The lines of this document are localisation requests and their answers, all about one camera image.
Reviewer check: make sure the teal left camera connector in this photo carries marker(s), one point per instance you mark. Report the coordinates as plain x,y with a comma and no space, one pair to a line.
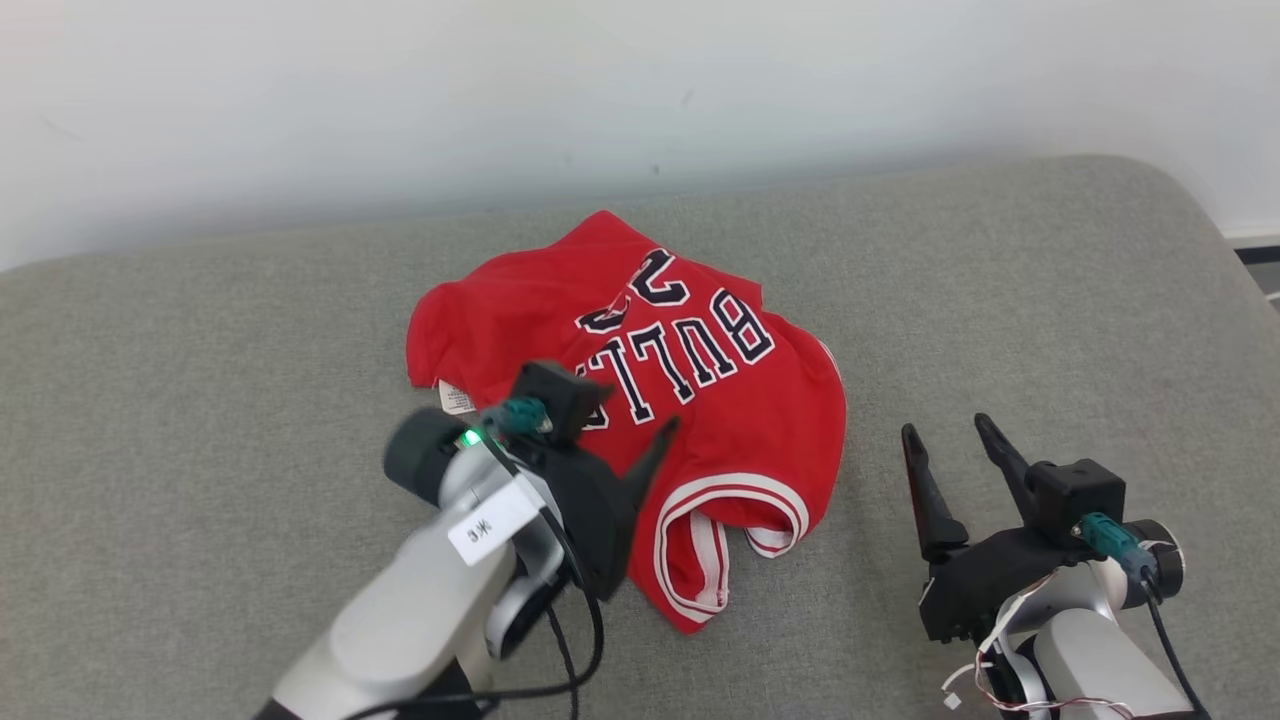
520,415

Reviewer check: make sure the white paper label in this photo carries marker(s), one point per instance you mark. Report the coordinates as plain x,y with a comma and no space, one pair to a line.
490,527

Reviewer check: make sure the teal camera connector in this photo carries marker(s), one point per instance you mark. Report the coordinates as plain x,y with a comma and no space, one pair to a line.
1110,538
520,415

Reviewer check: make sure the grey fabric sofa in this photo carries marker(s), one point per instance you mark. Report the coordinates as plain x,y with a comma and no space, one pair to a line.
200,400

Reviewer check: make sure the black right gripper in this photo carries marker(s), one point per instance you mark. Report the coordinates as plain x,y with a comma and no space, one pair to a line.
980,590

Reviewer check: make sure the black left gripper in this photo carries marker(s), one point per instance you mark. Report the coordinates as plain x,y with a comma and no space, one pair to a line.
595,520

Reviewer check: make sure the red Bulls 23 jersey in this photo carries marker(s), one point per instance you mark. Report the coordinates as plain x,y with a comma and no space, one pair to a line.
760,420

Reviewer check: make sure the teal right camera connector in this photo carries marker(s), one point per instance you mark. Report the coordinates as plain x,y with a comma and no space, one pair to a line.
1110,538

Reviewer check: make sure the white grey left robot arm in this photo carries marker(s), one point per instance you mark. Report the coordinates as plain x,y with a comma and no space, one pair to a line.
400,610

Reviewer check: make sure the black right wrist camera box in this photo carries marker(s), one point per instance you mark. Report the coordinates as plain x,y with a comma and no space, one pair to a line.
1075,500

